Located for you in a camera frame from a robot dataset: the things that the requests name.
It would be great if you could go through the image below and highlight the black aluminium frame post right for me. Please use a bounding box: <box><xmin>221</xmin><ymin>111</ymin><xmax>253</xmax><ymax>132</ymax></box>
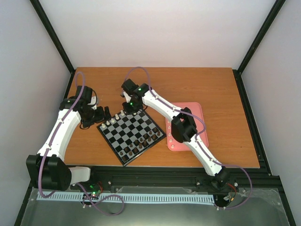
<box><xmin>237</xmin><ymin>0</ymin><xmax>286</xmax><ymax>77</ymax></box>

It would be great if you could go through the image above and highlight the black and silver chessboard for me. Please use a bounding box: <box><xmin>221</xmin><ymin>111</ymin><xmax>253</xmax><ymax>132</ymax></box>
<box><xmin>97</xmin><ymin>110</ymin><xmax>166</xmax><ymax>166</ymax></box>

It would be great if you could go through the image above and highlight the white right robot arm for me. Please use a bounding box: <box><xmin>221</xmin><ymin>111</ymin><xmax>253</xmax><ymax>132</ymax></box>
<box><xmin>121</xmin><ymin>79</ymin><xmax>230</xmax><ymax>191</ymax></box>

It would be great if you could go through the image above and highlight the light blue cable duct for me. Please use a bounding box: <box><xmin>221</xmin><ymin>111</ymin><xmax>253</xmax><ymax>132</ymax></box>
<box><xmin>36</xmin><ymin>192</ymin><xmax>214</xmax><ymax>205</ymax></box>

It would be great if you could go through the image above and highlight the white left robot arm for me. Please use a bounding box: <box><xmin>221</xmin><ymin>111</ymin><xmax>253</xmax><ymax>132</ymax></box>
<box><xmin>26</xmin><ymin>86</ymin><xmax>105</xmax><ymax>191</ymax></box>

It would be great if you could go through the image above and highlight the pink plastic tray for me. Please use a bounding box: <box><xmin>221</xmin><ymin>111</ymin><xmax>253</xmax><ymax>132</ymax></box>
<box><xmin>165</xmin><ymin>101</ymin><xmax>209</xmax><ymax>152</ymax></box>

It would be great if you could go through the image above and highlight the black aluminium frame post left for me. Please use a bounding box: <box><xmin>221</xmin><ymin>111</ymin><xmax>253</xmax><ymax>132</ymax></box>
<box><xmin>30</xmin><ymin>0</ymin><xmax>75</xmax><ymax>74</ymax></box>

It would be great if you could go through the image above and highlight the black aluminium frame post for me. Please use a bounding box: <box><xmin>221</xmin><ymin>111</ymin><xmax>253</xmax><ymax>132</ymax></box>
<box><xmin>237</xmin><ymin>0</ymin><xmax>286</xmax><ymax>77</ymax></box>
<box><xmin>30</xmin><ymin>0</ymin><xmax>75</xmax><ymax>74</ymax></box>

